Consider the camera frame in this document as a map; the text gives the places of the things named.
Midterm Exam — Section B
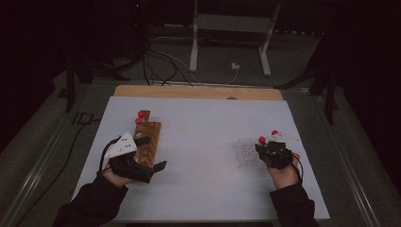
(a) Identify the wooden test tube rack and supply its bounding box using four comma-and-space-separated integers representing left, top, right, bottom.
131, 109, 163, 169

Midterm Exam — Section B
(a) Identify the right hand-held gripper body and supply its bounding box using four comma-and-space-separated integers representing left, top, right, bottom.
263, 131, 301, 170

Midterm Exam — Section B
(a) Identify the bundle of black cables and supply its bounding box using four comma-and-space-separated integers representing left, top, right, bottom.
141, 46, 194, 87

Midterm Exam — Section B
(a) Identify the person's right hand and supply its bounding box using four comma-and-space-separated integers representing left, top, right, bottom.
267, 154, 302, 191

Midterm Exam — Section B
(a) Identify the left hand-held gripper cable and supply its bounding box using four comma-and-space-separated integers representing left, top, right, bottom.
98, 135, 122, 174

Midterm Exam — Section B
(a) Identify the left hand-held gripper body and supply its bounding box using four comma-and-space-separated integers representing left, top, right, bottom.
104, 131, 155, 183

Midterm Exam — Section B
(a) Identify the black floor bracket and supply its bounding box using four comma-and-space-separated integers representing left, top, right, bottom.
71, 112, 95, 126

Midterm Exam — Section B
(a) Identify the hand-held gripper cable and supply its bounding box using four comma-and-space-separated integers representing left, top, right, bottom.
98, 135, 122, 174
291, 152, 305, 185

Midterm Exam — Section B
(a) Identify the grey metal stand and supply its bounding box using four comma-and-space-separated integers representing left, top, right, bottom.
188, 0, 282, 78

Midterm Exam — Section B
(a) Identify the clear plastic tube rack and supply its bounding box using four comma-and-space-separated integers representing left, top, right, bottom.
235, 137, 269, 169

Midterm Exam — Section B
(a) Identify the right hand-held gripper cable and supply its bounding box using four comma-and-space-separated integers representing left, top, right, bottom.
291, 152, 305, 185

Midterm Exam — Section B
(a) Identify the black floor cable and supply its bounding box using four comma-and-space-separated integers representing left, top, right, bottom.
13, 117, 102, 227

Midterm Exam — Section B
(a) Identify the white cable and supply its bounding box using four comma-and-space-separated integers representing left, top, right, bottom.
224, 68, 239, 85

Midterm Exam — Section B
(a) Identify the white table mat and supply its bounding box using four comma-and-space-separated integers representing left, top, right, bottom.
71, 96, 331, 221

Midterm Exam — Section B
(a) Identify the person's left hand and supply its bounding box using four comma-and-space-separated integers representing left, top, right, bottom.
102, 164, 135, 189

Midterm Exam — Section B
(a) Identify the black metal stand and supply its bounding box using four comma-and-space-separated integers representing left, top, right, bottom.
64, 53, 131, 114
273, 31, 340, 126

